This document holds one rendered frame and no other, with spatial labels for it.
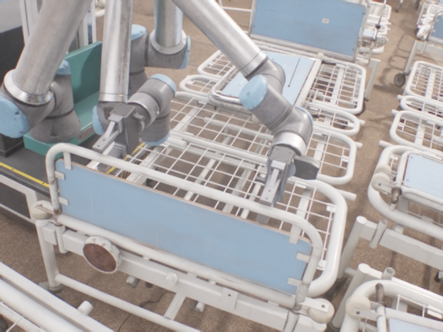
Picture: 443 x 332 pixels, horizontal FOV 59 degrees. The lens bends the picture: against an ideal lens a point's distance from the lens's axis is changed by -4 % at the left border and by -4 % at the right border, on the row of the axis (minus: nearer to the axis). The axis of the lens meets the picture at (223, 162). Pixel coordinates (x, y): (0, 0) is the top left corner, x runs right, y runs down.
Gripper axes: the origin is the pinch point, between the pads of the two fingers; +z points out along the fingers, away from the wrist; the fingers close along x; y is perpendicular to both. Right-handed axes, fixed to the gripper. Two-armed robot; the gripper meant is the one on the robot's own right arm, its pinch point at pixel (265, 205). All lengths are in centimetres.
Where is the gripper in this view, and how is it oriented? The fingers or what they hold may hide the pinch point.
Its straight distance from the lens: 92.6
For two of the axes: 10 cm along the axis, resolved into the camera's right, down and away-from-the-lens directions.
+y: -9.4, -2.8, 2.1
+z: -3.4, 6.4, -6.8
